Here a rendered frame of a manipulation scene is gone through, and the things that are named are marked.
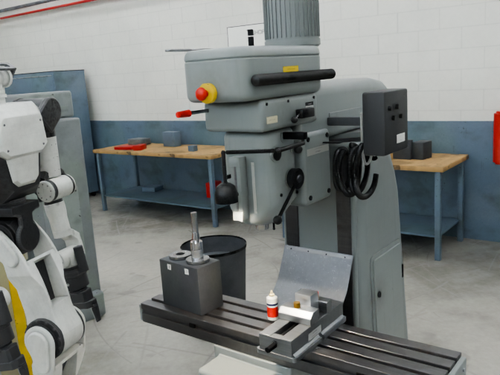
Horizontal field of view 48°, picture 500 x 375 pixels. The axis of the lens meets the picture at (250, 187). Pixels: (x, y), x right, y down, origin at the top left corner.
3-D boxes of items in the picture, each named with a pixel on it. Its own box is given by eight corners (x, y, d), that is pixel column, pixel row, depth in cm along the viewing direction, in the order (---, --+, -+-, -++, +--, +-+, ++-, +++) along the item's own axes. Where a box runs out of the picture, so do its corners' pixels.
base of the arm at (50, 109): (11, 138, 198) (-2, 109, 192) (32, 123, 208) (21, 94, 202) (47, 138, 193) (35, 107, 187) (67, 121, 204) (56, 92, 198)
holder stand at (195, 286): (201, 316, 211) (196, 265, 207) (163, 303, 225) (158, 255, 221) (223, 305, 219) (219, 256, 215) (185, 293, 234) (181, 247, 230)
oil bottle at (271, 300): (274, 321, 202) (272, 292, 200) (265, 319, 205) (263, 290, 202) (280, 317, 205) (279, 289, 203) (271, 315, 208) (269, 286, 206)
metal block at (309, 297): (311, 313, 187) (310, 296, 186) (295, 309, 191) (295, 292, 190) (318, 307, 191) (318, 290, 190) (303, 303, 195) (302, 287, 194)
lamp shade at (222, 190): (212, 204, 172) (210, 184, 171) (218, 199, 179) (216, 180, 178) (235, 204, 171) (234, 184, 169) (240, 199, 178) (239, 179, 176)
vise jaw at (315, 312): (310, 326, 181) (309, 315, 180) (278, 318, 188) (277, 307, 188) (319, 319, 186) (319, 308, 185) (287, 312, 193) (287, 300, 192)
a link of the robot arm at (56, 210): (43, 235, 203) (28, 183, 200) (61, 227, 212) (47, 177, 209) (67, 231, 199) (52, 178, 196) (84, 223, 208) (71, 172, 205)
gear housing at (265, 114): (263, 132, 172) (262, 100, 170) (204, 132, 186) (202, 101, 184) (319, 120, 198) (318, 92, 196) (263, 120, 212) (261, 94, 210)
